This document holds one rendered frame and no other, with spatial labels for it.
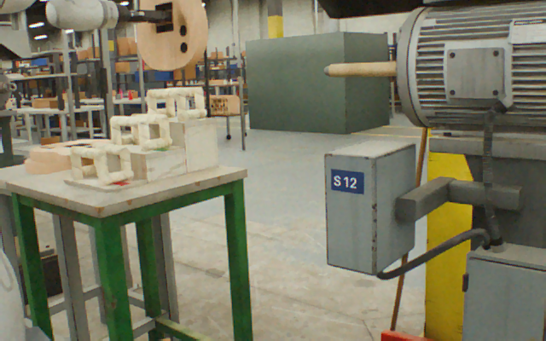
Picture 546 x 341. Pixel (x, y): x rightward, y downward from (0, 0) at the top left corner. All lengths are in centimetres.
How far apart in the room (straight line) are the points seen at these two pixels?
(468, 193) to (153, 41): 127
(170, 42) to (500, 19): 116
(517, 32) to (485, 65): 8
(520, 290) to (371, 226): 28
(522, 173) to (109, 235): 102
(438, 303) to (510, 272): 136
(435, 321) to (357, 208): 153
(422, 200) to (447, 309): 142
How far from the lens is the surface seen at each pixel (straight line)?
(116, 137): 178
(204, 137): 175
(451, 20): 102
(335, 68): 121
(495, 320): 97
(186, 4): 175
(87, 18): 162
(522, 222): 100
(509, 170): 98
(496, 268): 93
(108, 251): 143
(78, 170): 172
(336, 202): 85
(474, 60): 94
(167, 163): 166
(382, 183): 83
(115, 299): 148
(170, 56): 181
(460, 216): 211
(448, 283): 222
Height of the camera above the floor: 126
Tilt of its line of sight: 10 degrees down
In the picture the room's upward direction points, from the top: 3 degrees counter-clockwise
